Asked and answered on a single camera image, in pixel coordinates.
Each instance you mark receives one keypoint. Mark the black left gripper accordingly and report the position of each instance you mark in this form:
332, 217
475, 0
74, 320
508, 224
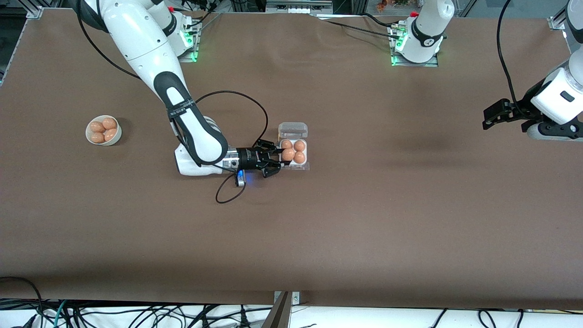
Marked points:
522, 110

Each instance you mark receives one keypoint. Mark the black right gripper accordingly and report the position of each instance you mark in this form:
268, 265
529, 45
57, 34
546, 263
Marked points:
250, 159

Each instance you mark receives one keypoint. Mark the brown egg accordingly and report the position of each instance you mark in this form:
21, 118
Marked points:
287, 144
98, 137
110, 135
299, 157
109, 123
299, 146
288, 155
96, 126

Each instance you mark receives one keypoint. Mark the clear plastic egg carton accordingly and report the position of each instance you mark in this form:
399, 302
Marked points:
293, 131

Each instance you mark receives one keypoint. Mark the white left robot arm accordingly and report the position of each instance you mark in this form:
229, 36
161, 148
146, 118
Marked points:
428, 27

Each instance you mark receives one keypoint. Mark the grey power strip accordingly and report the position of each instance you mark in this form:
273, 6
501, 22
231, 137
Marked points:
298, 6

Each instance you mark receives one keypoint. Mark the white round bowl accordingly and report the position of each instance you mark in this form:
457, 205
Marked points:
116, 137

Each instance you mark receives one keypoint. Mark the aluminium frame profile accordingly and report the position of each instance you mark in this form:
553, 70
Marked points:
556, 20

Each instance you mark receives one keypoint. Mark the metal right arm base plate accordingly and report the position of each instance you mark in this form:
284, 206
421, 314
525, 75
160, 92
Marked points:
193, 54

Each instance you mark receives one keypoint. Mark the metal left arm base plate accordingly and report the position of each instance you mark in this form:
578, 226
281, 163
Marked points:
396, 61

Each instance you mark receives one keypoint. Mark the silver table edge bracket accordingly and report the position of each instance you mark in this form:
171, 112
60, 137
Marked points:
296, 297

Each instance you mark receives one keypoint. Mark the dark metal post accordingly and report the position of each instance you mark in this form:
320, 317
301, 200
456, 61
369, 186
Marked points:
278, 316

